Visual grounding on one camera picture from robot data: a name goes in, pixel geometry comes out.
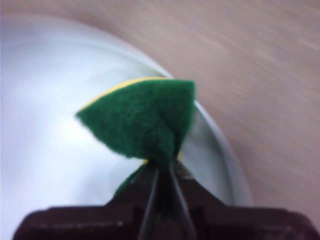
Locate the green and yellow sponge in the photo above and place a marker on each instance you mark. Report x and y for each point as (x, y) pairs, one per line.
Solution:
(140, 112)

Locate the light blue round plate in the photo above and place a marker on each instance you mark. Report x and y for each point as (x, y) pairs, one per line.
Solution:
(50, 125)

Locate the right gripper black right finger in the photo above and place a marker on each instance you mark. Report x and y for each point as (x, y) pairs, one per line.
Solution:
(195, 192)

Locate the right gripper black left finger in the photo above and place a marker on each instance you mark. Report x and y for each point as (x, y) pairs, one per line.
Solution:
(140, 190)

